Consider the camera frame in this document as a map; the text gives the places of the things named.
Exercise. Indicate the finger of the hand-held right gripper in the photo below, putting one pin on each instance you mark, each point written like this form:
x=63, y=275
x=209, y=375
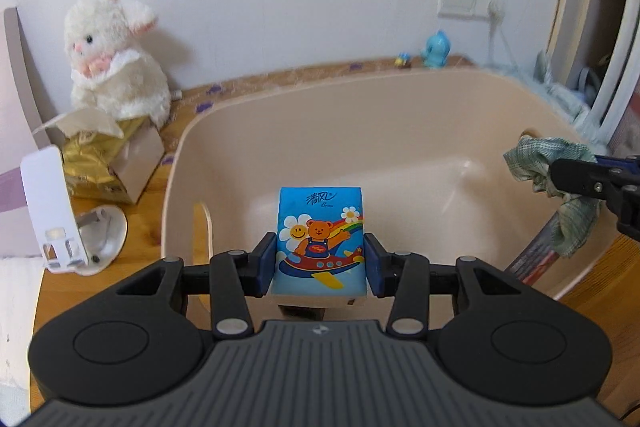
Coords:
x=620, y=161
x=580, y=179

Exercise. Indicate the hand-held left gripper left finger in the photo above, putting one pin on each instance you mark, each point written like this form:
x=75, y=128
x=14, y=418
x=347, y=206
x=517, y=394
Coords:
x=266, y=264

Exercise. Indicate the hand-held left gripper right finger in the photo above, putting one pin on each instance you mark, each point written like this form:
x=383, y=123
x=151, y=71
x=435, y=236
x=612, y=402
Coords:
x=373, y=264

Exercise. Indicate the green checked cloth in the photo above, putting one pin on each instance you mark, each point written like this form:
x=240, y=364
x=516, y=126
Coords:
x=537, y=167

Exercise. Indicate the blue cartoon tissue pack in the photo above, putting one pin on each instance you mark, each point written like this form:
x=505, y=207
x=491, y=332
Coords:
x=320, y=237

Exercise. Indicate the beige plastic basin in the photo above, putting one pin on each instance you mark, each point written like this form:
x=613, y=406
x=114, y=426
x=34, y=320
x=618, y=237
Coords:
x=380, y=142

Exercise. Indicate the glossy magazine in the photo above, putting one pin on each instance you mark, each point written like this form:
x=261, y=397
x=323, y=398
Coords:
x=542, y=252

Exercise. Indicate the light blue cloth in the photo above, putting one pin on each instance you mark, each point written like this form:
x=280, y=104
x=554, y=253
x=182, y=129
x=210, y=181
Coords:
x=560, y=99

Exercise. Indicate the dark bag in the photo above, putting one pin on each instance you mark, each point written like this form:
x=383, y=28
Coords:
x=590, y=79

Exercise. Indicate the blue toy figure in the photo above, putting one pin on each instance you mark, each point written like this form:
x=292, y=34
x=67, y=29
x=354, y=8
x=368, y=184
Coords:
x=435, y=49

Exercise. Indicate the gold tissue box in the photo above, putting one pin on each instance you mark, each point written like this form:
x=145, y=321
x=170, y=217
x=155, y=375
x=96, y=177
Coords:
x=100, y=162

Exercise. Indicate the small yellow blue toy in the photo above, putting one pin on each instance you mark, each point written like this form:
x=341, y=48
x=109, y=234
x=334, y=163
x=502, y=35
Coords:
x=403, y=60

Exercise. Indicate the white plastic stand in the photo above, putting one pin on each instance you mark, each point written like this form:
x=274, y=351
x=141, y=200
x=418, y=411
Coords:
x=50, y=202

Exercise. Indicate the white plush bunny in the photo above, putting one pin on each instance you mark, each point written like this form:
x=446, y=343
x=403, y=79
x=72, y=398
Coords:
x=117, y=62

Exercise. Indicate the grey headboard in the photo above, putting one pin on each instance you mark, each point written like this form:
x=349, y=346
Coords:
x=27, y=72

